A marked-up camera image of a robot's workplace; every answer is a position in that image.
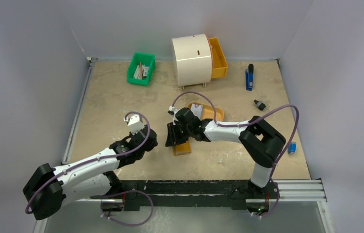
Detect orange oval tray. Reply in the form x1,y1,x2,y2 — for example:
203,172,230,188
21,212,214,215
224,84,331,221
187,101,225,121

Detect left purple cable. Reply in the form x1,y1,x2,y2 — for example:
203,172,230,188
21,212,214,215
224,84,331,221
25,111,151,215

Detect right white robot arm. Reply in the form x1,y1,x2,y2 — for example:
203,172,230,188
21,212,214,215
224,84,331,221
165,106,286,198

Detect silver credit cards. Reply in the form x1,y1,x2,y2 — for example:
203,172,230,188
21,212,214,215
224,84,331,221
190,104,203,119

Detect orange card holder wallet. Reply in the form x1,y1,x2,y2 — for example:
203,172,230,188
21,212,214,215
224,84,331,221
172,140,191,156

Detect small black knob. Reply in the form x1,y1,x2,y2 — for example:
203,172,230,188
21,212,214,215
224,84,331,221
254,100,266,111

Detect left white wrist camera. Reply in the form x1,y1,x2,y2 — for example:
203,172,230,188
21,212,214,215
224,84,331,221
124,114,145,135

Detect orange open drawer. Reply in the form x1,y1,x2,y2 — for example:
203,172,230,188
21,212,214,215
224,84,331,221
209,37,228,79

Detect small blue object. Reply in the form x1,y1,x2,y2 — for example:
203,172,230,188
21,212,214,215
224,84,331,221
287,142,297,155

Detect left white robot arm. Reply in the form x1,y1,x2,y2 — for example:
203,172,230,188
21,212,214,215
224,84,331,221
22,125,158,220

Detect green plastic bin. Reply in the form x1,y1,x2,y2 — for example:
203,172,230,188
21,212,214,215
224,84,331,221
127,52,156,86

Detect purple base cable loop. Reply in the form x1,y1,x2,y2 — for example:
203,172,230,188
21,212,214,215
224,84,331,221
99,188,156,227

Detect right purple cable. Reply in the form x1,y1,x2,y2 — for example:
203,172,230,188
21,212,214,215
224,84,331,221
170,91,299,181

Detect cream round drawer cabinet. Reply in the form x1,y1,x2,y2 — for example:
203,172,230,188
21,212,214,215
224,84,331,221
171,33,213,89

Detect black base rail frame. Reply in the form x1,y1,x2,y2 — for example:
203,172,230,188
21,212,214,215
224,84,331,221
78,180,326,216

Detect blue black marker pen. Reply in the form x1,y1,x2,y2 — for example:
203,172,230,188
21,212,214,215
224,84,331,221
246,64,254,91

